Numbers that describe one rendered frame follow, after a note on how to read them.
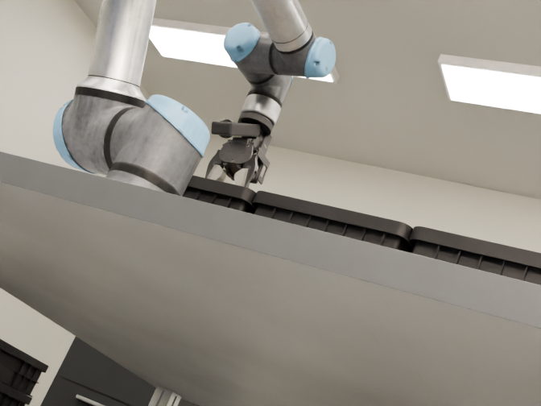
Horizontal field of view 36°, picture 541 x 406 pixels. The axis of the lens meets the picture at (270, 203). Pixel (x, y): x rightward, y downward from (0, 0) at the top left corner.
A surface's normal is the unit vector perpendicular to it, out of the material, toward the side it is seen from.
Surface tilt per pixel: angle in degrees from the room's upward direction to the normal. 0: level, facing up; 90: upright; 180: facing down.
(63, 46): 90
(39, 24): 90
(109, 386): 90
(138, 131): 90
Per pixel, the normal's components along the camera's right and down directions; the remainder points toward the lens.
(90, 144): -0.58, 0.14
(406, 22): -0.39, 0.86
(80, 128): -0.51, -0.15
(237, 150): -0.35, -0.47
